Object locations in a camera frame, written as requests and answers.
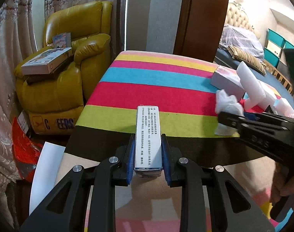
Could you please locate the white foam block tall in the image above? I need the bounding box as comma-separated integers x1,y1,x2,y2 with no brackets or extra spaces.
236,61,266,111

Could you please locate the white tissue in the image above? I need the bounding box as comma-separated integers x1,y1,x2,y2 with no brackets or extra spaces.
214,90,244,136

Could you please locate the white foam block L-shaped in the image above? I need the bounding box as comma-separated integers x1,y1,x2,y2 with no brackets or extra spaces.
274,97,294,117

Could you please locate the small white medicine box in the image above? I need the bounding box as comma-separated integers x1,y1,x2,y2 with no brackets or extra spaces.
134,106,163,177

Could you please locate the black product box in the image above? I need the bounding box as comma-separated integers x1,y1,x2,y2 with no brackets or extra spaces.
264,105,278,115

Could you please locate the person's right hand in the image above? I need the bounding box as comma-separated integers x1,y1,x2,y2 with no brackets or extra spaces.
270,162,294,210

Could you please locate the gold striped pillow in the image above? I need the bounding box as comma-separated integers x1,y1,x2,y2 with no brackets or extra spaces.
227,45,266,76

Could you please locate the teal storage bin lower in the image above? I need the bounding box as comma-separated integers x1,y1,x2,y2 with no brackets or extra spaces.
264,48,279,68

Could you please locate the bed with blue sheet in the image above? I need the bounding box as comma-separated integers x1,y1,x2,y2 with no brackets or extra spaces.
214,48,294,107

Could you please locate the striped colourful tablecloth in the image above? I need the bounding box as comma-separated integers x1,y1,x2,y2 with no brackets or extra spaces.
55,50,294,232

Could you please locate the beige storage drawer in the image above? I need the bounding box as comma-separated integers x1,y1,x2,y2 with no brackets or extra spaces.
267,40,282,58

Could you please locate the red plastic bag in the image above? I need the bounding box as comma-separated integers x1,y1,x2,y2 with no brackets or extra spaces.
12,117,43,183

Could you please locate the teal storage bin top-right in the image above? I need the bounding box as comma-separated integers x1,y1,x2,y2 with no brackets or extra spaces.
284,41,294,49

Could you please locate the teal storage bin top-left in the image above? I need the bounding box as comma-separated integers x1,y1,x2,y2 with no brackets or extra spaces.
268,29,286,48

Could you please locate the lilac striped duvet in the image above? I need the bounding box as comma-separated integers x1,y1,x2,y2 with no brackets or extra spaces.
219,24,264,61

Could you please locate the cardboard box under chair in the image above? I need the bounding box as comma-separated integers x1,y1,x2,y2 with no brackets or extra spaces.
28,106,84,135

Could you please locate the beige tufted headboard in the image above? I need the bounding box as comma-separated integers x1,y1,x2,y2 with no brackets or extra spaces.
224,2,260,39

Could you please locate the dark wooden door panel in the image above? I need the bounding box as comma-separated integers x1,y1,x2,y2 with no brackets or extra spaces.
173,0,229,62

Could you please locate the yellow leather armchair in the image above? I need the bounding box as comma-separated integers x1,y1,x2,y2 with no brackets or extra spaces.
14,1,113,114

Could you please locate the flat game box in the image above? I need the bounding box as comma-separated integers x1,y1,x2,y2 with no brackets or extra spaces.
21,48,73,75

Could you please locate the small upright picture box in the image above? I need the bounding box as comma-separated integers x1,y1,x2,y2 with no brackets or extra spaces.
53,32,71,48

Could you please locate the beige lace curtain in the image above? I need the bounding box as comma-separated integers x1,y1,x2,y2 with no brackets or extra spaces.
0,0,128,223

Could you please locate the wooden crib rail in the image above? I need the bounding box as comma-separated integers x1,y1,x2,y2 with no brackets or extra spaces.
263,60,294,96

